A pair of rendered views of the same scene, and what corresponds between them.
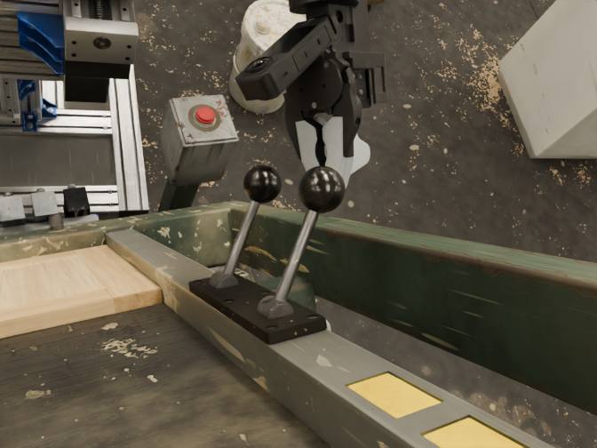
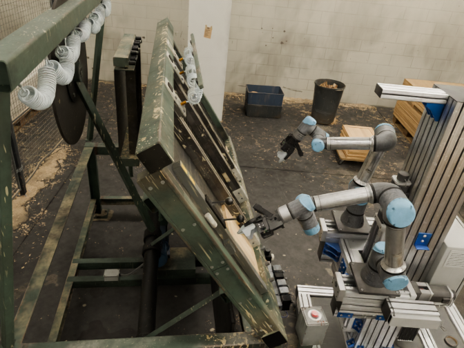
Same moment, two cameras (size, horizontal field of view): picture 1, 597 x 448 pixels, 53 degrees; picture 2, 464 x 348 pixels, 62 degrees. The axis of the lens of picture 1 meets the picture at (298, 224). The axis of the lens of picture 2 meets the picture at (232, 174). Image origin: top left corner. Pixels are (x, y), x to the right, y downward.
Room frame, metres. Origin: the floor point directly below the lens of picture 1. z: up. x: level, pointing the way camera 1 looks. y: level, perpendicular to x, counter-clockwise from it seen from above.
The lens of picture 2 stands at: (1.25, -1.08, 2.57)
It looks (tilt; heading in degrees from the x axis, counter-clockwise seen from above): 31 degrees down; 132
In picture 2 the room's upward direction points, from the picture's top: 6 degrees clockwise
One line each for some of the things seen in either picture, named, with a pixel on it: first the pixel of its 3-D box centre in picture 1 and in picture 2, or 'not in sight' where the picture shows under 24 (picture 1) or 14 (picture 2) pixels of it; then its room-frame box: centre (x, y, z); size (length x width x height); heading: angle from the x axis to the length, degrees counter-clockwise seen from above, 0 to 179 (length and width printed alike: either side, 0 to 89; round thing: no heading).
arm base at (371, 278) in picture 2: not in sight; (376, 271); (0.83, 0.66, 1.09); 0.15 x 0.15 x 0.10
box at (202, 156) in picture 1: (196, 141); (311, 326); (0.71, 0.28, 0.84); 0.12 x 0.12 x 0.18; 52
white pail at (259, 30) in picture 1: (274, 52); not in sight; (1.67, 0.47, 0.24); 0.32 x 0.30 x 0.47; 134
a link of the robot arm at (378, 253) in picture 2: not in sight; (383, 255); (0.83, 0.66, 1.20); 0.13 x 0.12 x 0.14; 136
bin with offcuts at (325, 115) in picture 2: not in sight; (326, 101); (-1.86, 4.59, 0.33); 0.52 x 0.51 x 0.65; 134
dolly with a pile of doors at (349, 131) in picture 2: not in sight; (354, 144); (-0.83, 3.79, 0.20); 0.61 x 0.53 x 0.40; 134
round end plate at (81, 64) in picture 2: not in sight; (75, 72); (-0.81, -0.14, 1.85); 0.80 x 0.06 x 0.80; 142
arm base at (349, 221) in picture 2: not in sight; (353, 215); (0.48, 1.02, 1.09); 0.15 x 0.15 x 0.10
